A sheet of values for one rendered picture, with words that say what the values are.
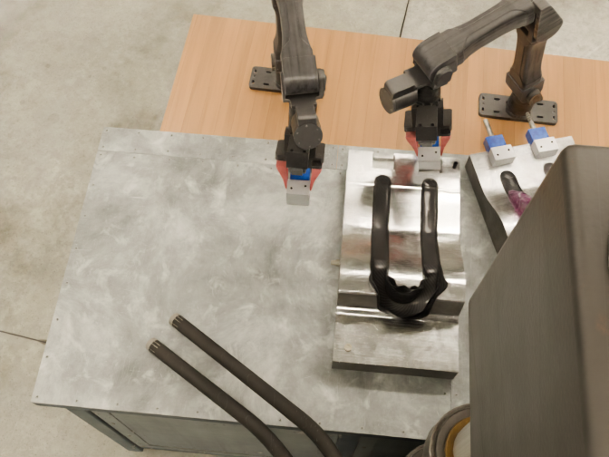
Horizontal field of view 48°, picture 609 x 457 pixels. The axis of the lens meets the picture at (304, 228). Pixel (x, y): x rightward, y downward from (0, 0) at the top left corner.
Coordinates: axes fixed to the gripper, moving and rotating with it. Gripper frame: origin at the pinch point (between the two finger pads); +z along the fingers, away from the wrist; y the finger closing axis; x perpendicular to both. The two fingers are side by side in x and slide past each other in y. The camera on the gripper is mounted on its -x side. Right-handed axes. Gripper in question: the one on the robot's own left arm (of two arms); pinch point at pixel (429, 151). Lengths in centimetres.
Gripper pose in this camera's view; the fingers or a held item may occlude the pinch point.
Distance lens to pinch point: 159.3
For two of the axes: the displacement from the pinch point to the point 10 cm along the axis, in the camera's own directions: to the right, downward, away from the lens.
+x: 1.6, -6.9, 7.1
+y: 9.8, 0.0, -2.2
